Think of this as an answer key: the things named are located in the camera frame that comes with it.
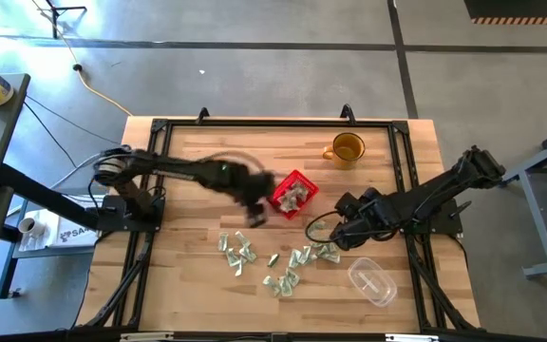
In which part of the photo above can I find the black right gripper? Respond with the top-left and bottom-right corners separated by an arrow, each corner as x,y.
329,186 -> 393,252

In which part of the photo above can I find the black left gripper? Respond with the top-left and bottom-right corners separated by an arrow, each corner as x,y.
228,165 -> 278,230

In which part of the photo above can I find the red plastic mesh basket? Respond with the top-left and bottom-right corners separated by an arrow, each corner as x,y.
267,169 -> 321,221

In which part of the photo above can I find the yellow enamel mug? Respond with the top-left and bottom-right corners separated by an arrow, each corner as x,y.
321,131 -> 367,171

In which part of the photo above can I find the clear plastic container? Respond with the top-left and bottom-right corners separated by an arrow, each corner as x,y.
347,256 -> 398,309

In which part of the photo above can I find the grey-blue metal table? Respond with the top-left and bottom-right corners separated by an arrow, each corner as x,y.
494,121 -> 547,279

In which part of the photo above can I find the white printed bag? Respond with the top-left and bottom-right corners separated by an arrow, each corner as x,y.
19,208 -> 102,252

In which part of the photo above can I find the black desk support beam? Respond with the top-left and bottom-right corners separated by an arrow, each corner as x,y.
0,162 -> 104,232

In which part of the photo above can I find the grey-blue metal shelf stand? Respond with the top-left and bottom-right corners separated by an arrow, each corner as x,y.
0,198 -> 99,301

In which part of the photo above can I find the black tripod stand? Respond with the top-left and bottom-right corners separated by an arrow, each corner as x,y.
40,0 -> 88,40

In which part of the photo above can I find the black mat with hazard stripe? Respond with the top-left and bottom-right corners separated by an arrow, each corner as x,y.
462,0 -> 547,26

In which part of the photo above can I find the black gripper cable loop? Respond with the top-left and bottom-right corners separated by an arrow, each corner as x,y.
304,210 -> 350,245

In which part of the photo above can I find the silver metal bracket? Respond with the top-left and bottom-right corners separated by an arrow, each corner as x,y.
385,333 -> 441,342
120,331 -> 175,342

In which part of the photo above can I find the white cable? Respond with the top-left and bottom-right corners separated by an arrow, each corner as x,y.
48,151 -> 113,190

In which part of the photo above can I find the yellow floor cable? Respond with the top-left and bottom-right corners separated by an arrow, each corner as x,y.
29,0 -> 134,118

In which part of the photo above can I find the thin black floor cable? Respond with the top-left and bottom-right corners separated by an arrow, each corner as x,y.
24,94 -> 122,146
22,101 -> 80,170

